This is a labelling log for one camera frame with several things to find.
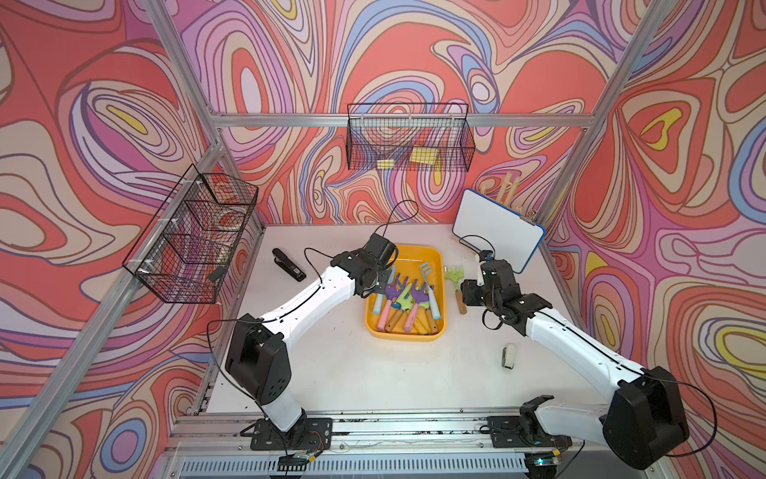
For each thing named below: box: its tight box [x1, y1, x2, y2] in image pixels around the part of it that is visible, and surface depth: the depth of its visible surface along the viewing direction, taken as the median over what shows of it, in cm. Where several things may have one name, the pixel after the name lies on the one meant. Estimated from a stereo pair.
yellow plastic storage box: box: [365, 244, 447, 343], surface depth 96 cm
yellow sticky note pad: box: [409, 146, 440, 165], surface depth 92 cm
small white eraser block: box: [501, 343, 516, 371], surface depth 85 cm
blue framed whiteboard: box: [451, 188, 547, 275], surface depth 93 cm
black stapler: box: [272, 247, 308, 283], surface depth 107 cm
